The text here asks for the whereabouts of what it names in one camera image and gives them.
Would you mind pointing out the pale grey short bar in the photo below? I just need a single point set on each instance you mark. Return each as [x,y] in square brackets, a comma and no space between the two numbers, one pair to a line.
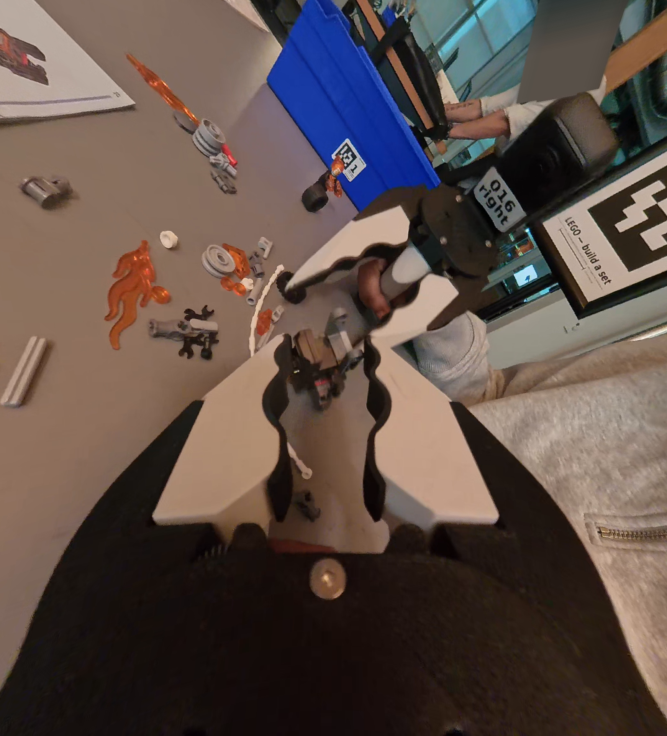
[203,326]

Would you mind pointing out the black chair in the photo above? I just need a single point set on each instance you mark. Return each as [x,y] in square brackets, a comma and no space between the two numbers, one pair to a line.
[419,75]

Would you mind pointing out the grey and black connector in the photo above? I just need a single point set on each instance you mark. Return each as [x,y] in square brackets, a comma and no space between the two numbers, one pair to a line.
[46,191]

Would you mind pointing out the person's right forearm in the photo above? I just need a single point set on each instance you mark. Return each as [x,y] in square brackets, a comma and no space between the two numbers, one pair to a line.
[460,356]

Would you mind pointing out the instruction booklet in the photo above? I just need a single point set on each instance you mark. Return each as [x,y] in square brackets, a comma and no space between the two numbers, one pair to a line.
[34,63]

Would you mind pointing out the white round piece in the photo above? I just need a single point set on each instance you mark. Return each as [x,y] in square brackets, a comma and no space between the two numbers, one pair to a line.
[168,239]

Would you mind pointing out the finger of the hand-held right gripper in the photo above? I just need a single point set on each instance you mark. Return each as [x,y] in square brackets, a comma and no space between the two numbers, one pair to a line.
[425,305]
[362,247]

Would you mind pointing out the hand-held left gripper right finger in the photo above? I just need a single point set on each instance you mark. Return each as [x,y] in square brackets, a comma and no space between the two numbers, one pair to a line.
[431,460]

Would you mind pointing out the small grey joint piece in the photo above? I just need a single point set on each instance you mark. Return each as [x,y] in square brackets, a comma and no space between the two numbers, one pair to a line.
[256,261]

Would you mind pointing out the white bar piece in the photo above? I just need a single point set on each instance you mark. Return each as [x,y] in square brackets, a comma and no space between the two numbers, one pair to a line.
[302,463]

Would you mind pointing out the blue plastic bin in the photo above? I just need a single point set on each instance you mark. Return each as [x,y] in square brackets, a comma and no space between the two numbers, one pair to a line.
[339,92]

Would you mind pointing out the dark grey disc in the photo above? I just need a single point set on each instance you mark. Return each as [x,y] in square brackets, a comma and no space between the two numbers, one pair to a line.
[184,122]

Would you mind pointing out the small red brick piece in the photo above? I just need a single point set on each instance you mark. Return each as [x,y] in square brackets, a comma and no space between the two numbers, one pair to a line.
[228,155]

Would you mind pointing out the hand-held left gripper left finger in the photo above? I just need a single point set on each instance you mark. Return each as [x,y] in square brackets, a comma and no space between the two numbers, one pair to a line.
[224,454]

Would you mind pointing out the small grey clip piece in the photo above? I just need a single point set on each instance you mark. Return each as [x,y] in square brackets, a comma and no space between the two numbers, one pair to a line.
[223,165]

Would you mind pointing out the grey tube piece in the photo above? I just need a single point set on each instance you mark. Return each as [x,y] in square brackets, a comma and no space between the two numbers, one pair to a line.
[254,292]

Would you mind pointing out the orange minifigure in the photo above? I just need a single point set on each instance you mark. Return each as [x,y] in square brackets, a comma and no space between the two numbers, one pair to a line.
[336,175]

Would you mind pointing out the orange printed tile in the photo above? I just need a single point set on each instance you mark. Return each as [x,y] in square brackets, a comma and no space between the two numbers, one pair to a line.
[237,260]

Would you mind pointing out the orange round stud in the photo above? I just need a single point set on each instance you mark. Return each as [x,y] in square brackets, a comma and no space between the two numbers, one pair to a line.
[161,294]

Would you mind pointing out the grey grooved beam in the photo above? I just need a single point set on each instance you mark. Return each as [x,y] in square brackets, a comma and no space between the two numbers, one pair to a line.
[23,372]

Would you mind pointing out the small black tyre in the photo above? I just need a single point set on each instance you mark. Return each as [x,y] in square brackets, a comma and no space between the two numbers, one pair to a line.
[292,294]

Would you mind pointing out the orange round plates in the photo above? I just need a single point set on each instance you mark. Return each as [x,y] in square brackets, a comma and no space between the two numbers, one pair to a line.
[231,285]

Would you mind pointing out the dark grey small plate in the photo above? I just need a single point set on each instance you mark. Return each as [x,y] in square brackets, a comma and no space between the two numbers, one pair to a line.
[224,183]

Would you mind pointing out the small orange flame piece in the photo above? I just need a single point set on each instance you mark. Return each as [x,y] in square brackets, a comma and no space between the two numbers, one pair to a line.
[264,322]

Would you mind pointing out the stacked grey wheel hubs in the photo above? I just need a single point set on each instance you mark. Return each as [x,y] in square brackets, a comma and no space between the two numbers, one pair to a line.
[208,137]

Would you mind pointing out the framed sign with tag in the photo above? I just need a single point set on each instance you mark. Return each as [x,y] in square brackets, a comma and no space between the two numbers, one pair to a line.
[643,218]

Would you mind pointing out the person's light grey clothing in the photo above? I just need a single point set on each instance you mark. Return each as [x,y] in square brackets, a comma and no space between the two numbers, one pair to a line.
[615,460]

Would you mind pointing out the grey clip brick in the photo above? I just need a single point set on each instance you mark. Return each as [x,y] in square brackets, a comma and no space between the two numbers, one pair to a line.
[277,313]

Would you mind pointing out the long orange flame piece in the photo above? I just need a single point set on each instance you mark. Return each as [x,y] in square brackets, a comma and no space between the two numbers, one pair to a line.
[164,89]

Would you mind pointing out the black lego vehicle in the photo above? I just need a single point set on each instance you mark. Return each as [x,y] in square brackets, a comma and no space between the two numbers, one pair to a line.
[316,362]

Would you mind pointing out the another person's forearm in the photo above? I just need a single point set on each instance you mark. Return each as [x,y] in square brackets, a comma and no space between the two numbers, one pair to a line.
[482,118]

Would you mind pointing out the white tag sticker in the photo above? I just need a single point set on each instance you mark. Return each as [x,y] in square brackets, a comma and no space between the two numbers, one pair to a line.
[349,160]

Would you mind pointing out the person's right hand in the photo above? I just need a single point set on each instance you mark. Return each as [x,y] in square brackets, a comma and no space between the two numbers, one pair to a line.
[372,287]

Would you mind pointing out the single grey wheel hub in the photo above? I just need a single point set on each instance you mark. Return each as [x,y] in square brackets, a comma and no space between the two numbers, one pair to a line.
[217,260]

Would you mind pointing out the large orange flame piece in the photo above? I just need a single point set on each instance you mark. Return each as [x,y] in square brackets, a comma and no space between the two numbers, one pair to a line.
[132,287]

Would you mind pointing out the grey forked piece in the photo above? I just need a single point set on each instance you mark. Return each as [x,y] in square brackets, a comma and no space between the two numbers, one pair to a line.
[265,246]

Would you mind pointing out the black claw piece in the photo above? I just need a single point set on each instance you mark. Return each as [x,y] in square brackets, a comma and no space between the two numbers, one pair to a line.
[198,347]
[198,314]

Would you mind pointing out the grey joint connector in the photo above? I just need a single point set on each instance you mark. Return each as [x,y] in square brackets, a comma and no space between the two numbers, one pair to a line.
[166,328]

